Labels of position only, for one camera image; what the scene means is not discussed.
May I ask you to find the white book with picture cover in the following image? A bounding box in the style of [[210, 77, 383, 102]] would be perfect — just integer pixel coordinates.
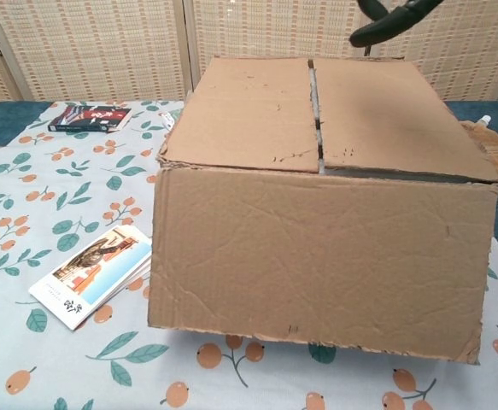
[[27, 224, 154, 332]]

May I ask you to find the floral printed tablecloth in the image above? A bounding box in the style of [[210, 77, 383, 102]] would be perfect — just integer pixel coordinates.
[[0, 100, 498, 410]]

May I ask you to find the cardboard box with red flaps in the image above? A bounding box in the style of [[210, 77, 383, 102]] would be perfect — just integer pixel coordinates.
[[147, 54, 498, 366]]

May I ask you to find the woven bamboo folding screen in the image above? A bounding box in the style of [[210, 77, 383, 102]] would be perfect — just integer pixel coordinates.
[[0, 0, 498, 103]]

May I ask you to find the brown spouted sauce pouch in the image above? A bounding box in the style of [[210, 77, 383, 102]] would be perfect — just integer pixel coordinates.
[[459, 114, 498, 179]]

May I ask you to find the black and red book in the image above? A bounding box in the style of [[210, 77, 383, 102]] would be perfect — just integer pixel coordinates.
[[47, 105, 132, 134]]

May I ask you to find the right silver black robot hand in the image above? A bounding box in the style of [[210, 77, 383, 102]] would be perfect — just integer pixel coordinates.
[[349, 0, 442, 49]]

